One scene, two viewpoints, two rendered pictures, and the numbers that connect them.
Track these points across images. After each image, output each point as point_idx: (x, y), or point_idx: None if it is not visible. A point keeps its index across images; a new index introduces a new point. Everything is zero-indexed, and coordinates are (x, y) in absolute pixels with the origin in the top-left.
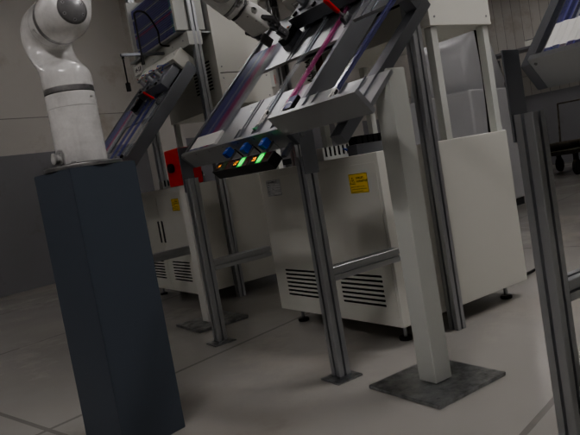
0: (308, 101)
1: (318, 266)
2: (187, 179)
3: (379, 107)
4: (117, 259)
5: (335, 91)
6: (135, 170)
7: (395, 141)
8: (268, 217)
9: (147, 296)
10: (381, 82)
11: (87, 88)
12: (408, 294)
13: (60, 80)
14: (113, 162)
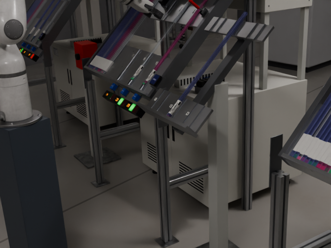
0: (163, 95)
1: (160, 180)
2: (86, 80)
3: (208, 105)
4: (35, 179)
5: (179, 103)
6: (49, 124)
7: (215, 129)
8: None
9: (52, 197)
10: (204, 117)
11: (21, 74)
12: (210, 212)
13: (4, 71)
14: (36, 121)
